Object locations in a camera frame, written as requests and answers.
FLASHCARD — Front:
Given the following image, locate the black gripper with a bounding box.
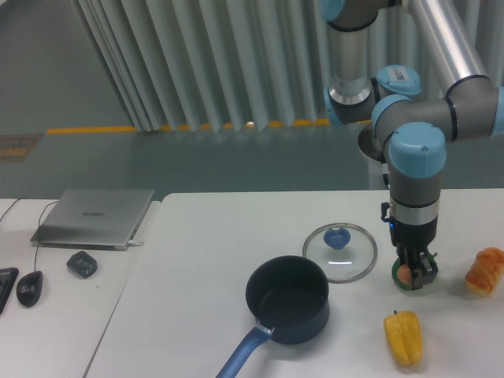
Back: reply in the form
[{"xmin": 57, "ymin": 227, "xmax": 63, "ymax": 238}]
[{"xmin": 381, "ymin": 202, "xmax": 438, "ymax": 291}]

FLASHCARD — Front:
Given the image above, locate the brown egg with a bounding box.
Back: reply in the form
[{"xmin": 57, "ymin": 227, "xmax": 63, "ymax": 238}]
[{"xmin": 397, "ymin": 265, "xmax": 412, "ymax": 285}]

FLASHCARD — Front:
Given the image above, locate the dark blue saucepan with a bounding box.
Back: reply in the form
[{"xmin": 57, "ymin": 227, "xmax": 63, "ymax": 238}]
[{"xmin": 217, "ymin": 255, "xmax": 330, "ymax": 377}]

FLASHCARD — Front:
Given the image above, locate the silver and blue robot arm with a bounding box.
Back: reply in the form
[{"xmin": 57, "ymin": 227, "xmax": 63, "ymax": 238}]
[{"xmin": 319, "ymin": 1, "xmax": 503, "ymax": 291}]

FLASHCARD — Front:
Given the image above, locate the green bell pepper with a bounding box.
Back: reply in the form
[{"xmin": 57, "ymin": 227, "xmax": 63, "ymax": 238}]
[{"xmin": 391, "ymin": 252, "xmax": 439, "ymax": 291}]

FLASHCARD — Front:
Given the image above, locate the glass lid blue knob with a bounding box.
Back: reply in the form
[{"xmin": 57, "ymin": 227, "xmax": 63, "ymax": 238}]
[{"xmin": 302, "ymin": 223, "xmax": 378, "ymax": 284}]

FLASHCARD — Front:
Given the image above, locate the yellow bell pepper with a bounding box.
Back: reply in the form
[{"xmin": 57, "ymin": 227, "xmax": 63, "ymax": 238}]
[{"xmin": 384, "ymin": 311, "xmax": 423, "ymax": 367}]

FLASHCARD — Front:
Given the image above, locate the orange croissant bread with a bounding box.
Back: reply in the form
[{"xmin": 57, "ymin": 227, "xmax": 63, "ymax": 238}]
[{"xmin": 465, "ymin": 247, "xmax": 503, "ymax": 297}]

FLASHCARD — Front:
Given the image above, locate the white folding screen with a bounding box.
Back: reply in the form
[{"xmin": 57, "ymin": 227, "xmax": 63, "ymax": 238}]
[{"xmin": 70, "ymin": 0, "xmax": 504, "ymax": 132}]

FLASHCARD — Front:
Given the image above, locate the silver laptop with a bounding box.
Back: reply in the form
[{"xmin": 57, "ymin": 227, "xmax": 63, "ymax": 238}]
[{"xmin": 31, "ymin": 189, "xmax": 154, "ymax": 250}]

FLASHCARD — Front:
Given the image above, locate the dark earbuds case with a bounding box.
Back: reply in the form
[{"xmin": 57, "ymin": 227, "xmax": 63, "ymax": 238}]
[{"xmin": 66, "ymin": 250, "xmax": 98, "ymax": 279}]

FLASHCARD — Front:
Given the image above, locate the black computer mouse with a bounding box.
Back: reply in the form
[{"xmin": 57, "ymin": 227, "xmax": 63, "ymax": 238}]
[{"xmin": 16, "ymin": 271, "xmax": 43, "ymax": 308}]

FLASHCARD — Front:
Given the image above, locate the black keyboard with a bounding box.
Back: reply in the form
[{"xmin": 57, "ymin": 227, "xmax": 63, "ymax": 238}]
[{"xmin": 0, "ymin": 268, "xmax": 19, "ymax": 314}]

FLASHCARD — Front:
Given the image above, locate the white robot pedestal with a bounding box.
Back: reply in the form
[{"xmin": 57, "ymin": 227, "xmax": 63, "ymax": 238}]
[{"xmin": 358, "ymin": 124, "xmax": 388, "ymax": 190}]

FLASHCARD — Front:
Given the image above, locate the black mouse cable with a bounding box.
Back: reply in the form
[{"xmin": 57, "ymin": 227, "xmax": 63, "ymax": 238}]
[{"xmin": 32, "ymin": 201, "xmax": 60, "ymax": 273}]

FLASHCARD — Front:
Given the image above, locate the black cable on table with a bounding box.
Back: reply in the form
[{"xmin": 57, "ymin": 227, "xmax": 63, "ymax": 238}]
[{"xmin": 0, "ymin": 197, "xmax": 26, "ymax": 224}]

